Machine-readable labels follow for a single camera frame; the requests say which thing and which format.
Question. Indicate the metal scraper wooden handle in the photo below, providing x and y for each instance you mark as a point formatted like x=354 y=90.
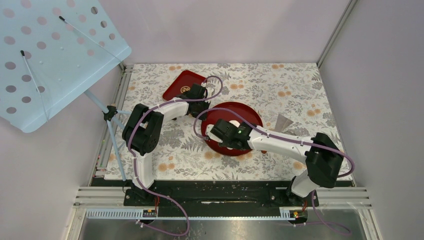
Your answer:
x=283 y=122

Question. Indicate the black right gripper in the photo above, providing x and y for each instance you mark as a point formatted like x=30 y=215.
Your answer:
x=224 y=143

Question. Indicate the white dough ball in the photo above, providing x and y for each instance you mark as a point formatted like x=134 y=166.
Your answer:
x=235 y=123

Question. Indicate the floral table mat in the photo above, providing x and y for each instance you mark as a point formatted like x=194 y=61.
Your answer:
x=292 y=90

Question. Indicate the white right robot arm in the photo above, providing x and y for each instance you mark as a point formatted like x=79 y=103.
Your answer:
x=322 y=158

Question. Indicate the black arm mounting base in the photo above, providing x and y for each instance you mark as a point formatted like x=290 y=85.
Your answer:
x=218 y=191

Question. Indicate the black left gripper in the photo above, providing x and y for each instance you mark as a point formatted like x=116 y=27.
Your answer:
x=206 y=103

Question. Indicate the rectangular red tray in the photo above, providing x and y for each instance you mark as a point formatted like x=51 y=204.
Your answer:
x=181 y=84

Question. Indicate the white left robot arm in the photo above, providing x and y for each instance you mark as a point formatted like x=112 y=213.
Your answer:
x=143 y=129

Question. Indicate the light blue music stand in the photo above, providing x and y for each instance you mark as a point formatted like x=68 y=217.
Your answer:
x=52 y=52

